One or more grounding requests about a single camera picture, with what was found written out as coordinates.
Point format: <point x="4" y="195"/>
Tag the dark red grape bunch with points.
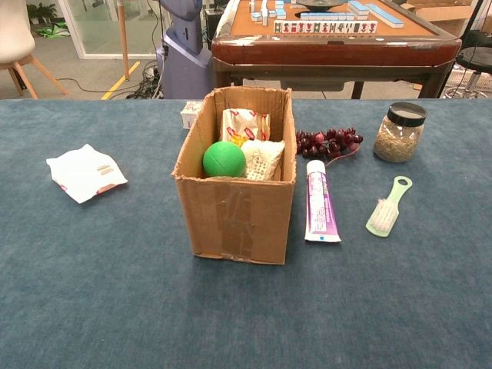
<point x="319" y="144"/>

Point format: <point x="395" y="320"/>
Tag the glass jar with black lid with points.
<point x="397" y="142"/>

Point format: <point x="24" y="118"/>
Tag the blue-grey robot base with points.
<point x="184" y="65"/>

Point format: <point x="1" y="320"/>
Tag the brown cardboard box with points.
<point x="238" y="223"/>

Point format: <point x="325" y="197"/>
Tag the green ball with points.
<point x="224" y="159"/>

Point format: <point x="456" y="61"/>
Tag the red and white snack packet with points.
<point x="240" y="123"/>

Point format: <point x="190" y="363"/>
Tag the white purple toothpaste tube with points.
<point x="321" y="203"/>

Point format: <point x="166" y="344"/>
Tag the small white carton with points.
<point x="188" y="115"/>

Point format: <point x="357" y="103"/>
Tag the light green brush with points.
<point x="384" y="215"/>

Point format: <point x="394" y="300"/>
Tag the wooden mahjong table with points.
<point x="326" y="50"/>

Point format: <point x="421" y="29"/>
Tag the white flat packet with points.
<point x="84" y="173"/>

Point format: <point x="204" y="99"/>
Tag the face-up mahjong tile row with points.
<point x="326" y="27"/>

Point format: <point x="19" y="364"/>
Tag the blue-backed mahjong tile row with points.
<point x="326" y="16"/>

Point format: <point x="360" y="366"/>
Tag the wooden pole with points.
<point x="123" y="38"/>

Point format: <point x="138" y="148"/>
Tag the long slanted mahjong tile row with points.
<point x="386" y="16"/>

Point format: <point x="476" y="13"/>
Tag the white plastic basket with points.
<point x="461" y="80"/>

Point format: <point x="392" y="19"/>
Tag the green cloth heap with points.
<point x="54" y="30"/>

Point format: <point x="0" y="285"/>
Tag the open cardboard carton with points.
<point x="442" y="15"/>

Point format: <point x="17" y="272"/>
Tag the black round stool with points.
<point x="476" y="57"/>

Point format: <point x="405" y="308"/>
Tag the green potted plant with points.
<point x="42" y="11"/>

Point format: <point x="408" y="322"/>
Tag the white chair with wooden legs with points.
<point x="13" y="34"/>

